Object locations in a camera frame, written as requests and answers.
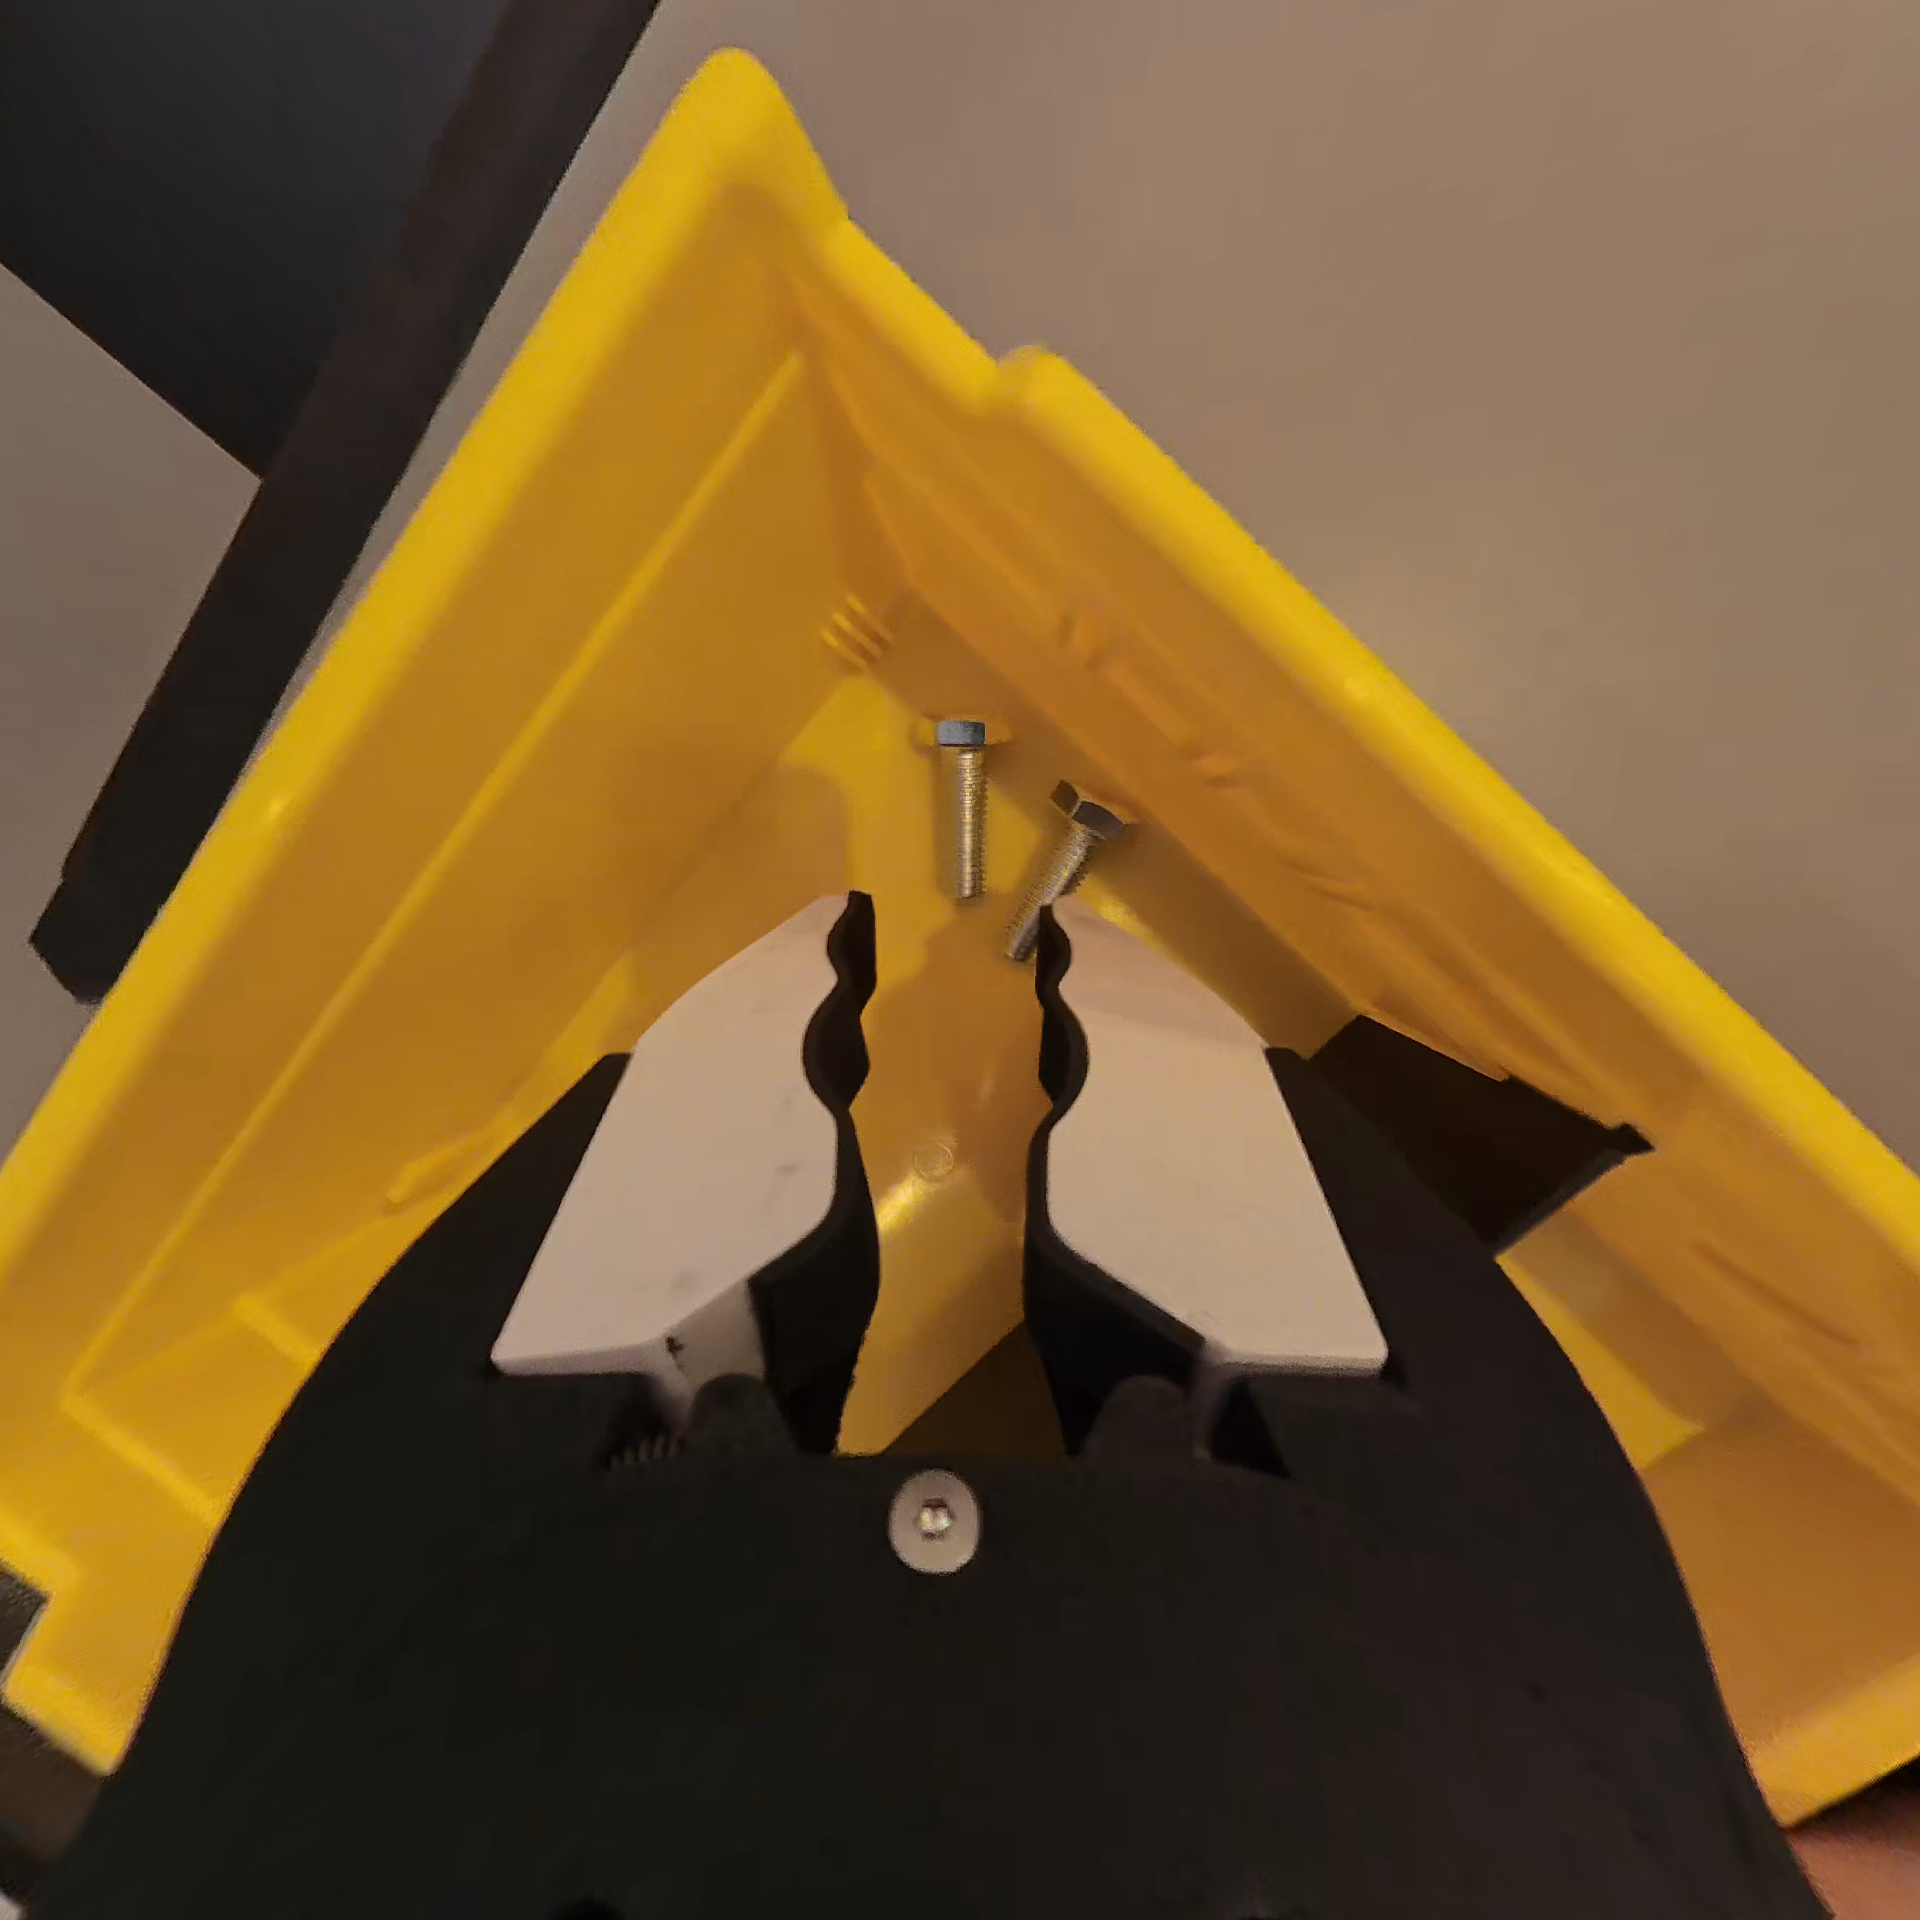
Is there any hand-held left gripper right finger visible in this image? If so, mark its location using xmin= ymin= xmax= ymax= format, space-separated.
xmin=1022 ymin=899 xmax=1393 ymax=1461

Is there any yellow plastic bin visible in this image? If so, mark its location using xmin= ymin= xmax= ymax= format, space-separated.
xmin=0 ymin=46 xmax=1920 ymax=1825

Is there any silver hex bolt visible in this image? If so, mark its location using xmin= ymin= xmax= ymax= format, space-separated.
xmin=1000 ymin=777 xmax=1129 ymax=966
xmin=931 ymin=718 xmax=995 ymax=902

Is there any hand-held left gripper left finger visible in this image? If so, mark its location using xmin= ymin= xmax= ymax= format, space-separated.
xmin=490 ymin=890 xmax=880 ymax=1448

